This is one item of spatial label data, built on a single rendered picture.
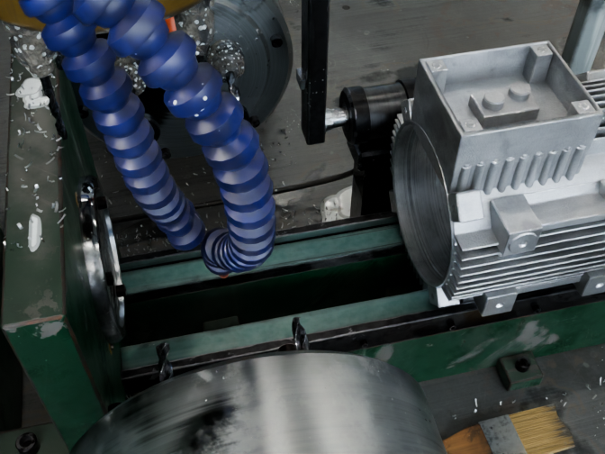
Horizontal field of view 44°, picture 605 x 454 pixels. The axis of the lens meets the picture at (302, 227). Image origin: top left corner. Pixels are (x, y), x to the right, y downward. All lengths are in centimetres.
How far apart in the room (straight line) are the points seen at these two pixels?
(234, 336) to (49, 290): 27
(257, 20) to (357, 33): 51
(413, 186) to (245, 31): 23
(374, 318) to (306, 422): 34
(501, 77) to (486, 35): 62
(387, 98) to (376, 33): 52
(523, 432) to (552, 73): 37
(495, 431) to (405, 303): 17
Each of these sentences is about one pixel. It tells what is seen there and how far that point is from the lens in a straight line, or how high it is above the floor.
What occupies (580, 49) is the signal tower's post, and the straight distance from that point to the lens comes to 108.
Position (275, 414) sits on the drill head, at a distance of 41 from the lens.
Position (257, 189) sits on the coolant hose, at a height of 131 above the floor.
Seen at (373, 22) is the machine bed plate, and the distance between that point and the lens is 131.
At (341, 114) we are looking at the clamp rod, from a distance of 78.
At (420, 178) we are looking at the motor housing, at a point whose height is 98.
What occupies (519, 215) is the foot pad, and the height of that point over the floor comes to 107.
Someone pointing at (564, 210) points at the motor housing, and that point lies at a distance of 67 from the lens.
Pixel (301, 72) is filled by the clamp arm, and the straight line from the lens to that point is 74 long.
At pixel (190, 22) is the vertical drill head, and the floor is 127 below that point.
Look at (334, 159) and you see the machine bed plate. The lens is 105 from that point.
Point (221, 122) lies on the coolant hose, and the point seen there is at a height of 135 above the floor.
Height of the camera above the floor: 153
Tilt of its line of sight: 49 degrees down
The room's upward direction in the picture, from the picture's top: straight up
